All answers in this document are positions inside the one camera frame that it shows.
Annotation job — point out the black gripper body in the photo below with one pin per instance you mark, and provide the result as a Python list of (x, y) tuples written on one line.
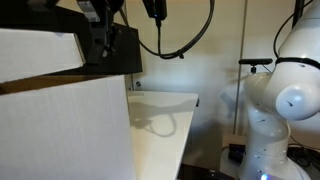
[(99, 13)]

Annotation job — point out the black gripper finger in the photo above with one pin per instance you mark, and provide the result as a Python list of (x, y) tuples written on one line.
[(103, 40)]

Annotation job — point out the white cardboard box lid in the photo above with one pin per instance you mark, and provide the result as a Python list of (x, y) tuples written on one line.
[(28, 53)]

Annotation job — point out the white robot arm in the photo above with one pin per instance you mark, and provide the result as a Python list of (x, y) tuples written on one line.
[(291, 92)]

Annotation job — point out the white cardboard box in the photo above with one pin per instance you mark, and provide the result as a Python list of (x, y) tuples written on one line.
[(78, 131)]

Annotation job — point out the black monitor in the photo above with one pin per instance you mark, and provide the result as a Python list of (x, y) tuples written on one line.
[(126, 58)]

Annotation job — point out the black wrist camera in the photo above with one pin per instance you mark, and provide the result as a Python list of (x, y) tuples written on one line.
[(156, 8)]

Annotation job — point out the black camera on stand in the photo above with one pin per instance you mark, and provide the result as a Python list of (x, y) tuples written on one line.
[(254, 62)]

